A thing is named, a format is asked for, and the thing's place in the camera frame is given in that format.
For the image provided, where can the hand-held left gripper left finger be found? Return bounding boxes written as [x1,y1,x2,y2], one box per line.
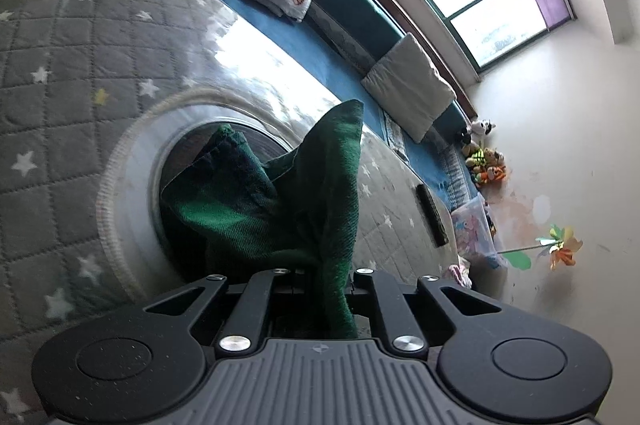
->
[145,269,307,352]

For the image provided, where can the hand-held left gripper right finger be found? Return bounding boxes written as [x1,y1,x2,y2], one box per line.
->
[352,268,501,350]

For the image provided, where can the green plaid pants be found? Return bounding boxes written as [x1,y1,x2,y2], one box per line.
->
[160,99,365,340]

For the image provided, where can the pink fluffy headband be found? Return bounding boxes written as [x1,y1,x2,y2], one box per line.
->
[447,262,473,288]

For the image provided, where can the black remote control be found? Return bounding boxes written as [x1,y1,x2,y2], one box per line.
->
[416,184,449,248]

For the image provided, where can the clear plastic storage box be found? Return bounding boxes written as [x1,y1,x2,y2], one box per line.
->
[450,195,508,270]

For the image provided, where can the orange fox plush toy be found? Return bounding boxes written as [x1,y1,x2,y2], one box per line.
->
[472,165,508,185]

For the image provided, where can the brown bear plush toy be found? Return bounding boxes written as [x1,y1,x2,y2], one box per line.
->
[462,145,506,168]

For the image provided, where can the cow plush toy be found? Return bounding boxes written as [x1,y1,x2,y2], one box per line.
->
[460,119,497,146]

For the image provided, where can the colourful paper pinwheel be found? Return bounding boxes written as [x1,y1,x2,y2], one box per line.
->
[495,225,585,272]

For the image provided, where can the plain beige pillow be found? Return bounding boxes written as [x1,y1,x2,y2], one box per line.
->
[361,32,458,143]

